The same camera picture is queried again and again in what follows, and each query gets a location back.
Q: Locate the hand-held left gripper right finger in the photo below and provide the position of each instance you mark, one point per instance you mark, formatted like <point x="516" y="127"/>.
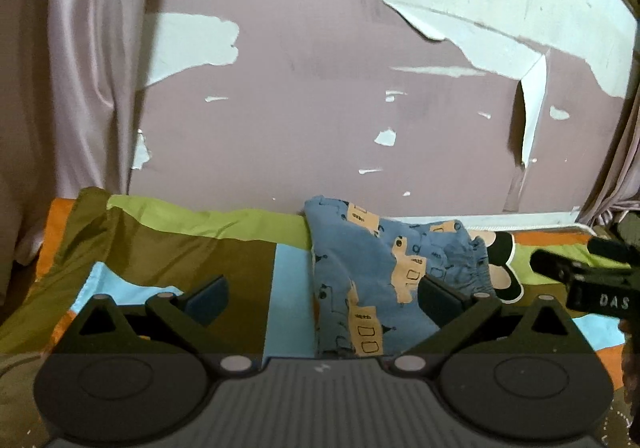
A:
<point x="437" y="300"/>

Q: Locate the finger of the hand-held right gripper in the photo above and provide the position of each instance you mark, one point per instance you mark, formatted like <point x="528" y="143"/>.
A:
<point x="617" y="252"/>
<point x="555" y="264"/>

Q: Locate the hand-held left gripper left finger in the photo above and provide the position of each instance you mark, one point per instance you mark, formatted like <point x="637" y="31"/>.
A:
<point x="207" y="300"/>

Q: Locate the blue printed pants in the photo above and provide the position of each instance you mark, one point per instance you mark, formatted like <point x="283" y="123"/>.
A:
<point x="370" y="268"/>

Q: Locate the colourful cartoon bed sheet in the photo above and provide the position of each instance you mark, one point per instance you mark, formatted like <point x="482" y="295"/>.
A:
<point x="175" y="253"/>

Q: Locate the olive patterned cloth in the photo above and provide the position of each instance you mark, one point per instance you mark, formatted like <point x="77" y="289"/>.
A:
<point x="617" y="423"/>

